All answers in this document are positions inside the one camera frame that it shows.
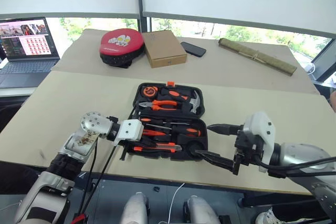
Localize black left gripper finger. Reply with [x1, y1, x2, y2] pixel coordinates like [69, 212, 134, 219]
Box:
[128, 107, 140, 120]
[120, 144, 130, 162]

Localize dark window frame post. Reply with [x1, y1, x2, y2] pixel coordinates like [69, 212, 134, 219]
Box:
[135, 0, 153, 34]

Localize orange black tape measure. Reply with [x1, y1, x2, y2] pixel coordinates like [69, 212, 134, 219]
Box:
[141, 85, 159, 99]

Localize thin black orange screwdriver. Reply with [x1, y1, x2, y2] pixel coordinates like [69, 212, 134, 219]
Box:
[140, 117, 173, 131]

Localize rolled bamboo mat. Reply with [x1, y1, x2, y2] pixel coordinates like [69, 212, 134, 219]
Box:
[218, 37, 298, 77]

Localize black smartphone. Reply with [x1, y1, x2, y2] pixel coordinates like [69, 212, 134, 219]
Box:
[180, 41, 207, 58]

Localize small orange handled screwdriver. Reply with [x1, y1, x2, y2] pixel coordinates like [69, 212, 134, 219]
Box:
[141, 129, 168, 137]

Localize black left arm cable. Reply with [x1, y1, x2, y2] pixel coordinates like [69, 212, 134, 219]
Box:
[82, 137, 99, 211]
[77, 144, 118, 217]

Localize brown cardboard box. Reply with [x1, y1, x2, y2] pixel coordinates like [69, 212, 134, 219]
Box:
[141, 29, 188, 69]

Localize black tool case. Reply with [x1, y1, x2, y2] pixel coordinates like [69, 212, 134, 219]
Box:
[127, 80, 209, 162]

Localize orange round-ended tool handle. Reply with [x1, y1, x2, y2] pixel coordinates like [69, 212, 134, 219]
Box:
[171, 125, 202, 138]

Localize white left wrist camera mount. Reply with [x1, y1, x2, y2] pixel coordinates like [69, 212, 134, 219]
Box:
[113, 119, 145, 146]

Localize thin white cable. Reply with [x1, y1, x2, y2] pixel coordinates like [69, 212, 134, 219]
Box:
[167, 182, 186, 224]

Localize grey rounded robot shell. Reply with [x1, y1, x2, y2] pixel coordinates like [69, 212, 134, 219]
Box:
[119, 191, 150, 224]
[183, 195, 222, 224]

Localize dark monitor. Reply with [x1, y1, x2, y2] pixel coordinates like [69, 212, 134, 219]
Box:
[310, 46, 336, 82]

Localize open black laptop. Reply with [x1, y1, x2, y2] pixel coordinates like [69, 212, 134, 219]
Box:
[0, 16, 61, 90]

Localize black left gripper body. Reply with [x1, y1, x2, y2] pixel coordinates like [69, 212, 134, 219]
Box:
[123, 129, 146, 148]

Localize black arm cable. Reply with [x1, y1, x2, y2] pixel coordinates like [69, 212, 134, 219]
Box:
[77, 144, 118, 217]
[258, 156, 336, 179]
[82, 137, 99, 211]

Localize orange black pliers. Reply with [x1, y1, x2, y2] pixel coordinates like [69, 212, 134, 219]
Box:
[138, 99, 182, 112]

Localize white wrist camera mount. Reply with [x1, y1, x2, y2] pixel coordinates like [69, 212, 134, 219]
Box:
[242, 111, 277, 173]
[113, 119, 145, 146]

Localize white charger with cable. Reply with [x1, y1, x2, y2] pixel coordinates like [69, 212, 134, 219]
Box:
[303, 62, 317, 74]

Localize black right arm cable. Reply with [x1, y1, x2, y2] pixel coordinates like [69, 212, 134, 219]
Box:
[258, 156, 336, 179]

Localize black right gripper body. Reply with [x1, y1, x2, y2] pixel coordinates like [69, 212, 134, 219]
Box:
[235, 129, 264, 167]

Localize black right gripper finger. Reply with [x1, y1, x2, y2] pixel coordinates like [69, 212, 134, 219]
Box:
[207, 123, 242, 137]
[195, 150, 243, 176]

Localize claw hammer black handle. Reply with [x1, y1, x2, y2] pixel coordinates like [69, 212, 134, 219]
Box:
[160, 88, 203, 115]

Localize red cable connector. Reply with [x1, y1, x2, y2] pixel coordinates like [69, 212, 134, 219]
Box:
[70, 212, 88, 224]

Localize red round boxing pad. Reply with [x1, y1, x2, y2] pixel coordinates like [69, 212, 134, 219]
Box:
[99, 27, 146, 69]

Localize white sneaker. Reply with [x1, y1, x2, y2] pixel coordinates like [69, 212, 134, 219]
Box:
[255, 207, 312, 224]

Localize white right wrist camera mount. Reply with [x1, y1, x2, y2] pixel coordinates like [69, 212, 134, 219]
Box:
[242, 111, 277, 173]

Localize orange black utility knife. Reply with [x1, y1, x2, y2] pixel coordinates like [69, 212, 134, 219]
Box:
[132, 142, 183, 154]

